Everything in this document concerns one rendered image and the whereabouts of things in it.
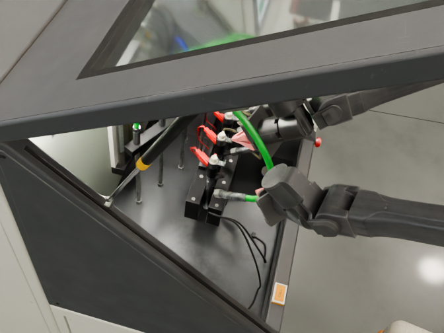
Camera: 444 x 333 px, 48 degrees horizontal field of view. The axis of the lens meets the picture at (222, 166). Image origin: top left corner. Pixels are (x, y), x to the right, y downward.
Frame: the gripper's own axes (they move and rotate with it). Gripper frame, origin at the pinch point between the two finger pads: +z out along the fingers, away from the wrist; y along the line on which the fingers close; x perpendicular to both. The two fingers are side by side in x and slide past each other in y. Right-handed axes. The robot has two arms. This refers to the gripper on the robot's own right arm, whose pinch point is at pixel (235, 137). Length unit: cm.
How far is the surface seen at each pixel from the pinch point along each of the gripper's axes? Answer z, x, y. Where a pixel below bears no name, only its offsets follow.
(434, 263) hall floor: 25, -91, -143
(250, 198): -4.5, 10.5, -9.7
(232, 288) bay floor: 17.8, 13.9, -37.2
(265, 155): -15.9, 10.9, 0.9
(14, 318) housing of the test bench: 73, 45, -19
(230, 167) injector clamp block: 18.8, -9.9, -14.6
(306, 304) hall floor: 59, -37, -112
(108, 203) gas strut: -0.5, 35.2, 12.2
